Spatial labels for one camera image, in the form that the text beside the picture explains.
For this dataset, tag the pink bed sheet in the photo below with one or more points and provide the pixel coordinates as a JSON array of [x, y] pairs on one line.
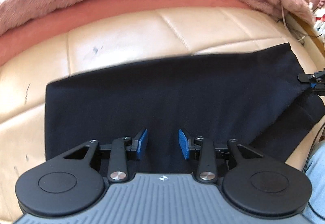
[[60, 21]]

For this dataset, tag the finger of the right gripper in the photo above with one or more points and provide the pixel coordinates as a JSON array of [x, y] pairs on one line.
[[307, 78]]

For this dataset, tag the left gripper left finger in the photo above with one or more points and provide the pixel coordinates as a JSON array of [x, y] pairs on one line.
[[136, 149]]

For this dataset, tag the black pants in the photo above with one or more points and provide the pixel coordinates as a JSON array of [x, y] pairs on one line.
[[253, 97]]

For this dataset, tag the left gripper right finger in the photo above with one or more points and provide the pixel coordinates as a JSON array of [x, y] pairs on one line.
[[190, 145]]

